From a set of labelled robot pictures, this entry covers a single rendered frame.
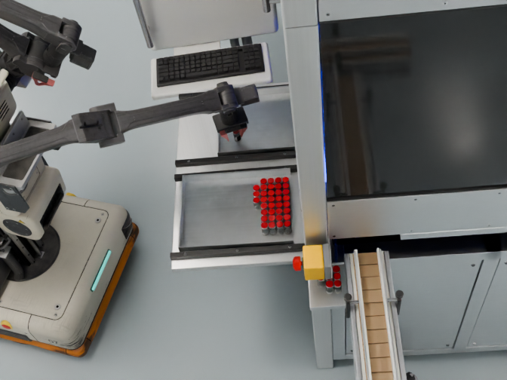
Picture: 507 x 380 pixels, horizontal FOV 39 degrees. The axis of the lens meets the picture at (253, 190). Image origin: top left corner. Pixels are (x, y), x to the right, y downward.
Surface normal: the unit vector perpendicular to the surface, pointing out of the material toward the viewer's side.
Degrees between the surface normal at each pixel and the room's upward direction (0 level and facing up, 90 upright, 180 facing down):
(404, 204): 90
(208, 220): 0
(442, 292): 90
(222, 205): 0
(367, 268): 0
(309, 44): 90
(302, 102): 90
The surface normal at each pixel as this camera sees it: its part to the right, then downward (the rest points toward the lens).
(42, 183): 0.03, -0.52
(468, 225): 0.02, 0.83
